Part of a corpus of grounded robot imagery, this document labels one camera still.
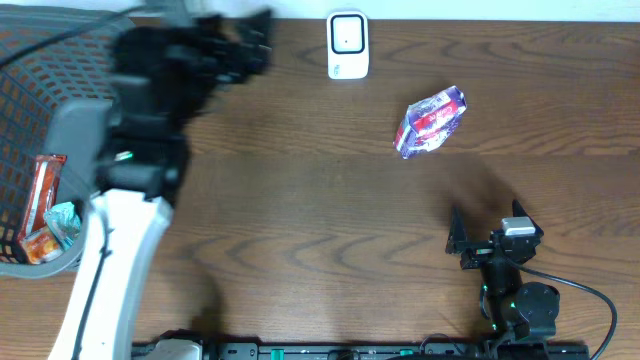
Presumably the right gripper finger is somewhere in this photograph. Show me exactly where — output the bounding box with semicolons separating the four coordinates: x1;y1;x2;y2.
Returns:
511;199;528;217
445;206;469;254

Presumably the purple red snack bag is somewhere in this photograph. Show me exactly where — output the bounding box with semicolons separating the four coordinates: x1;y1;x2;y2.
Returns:
393;86;467;159

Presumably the orange red snack bar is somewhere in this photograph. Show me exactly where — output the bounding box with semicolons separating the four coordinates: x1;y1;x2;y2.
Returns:
17;155;67;241

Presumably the teal packet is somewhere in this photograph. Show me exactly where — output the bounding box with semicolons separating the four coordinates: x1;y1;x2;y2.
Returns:
44;202;81;250

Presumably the small orange tissue pack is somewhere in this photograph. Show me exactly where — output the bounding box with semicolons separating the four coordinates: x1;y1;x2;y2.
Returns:
20;227;63;265

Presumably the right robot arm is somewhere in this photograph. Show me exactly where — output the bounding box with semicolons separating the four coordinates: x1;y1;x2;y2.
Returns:
445;201;560;342

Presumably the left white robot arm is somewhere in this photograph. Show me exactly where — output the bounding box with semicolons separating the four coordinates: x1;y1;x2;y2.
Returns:
51;9;273;359

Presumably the grey plastic shopping basket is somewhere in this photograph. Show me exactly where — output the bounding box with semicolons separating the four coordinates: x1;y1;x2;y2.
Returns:
1;4;134;279

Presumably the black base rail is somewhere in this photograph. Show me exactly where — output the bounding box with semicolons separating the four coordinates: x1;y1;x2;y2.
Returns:
132;340;591;360

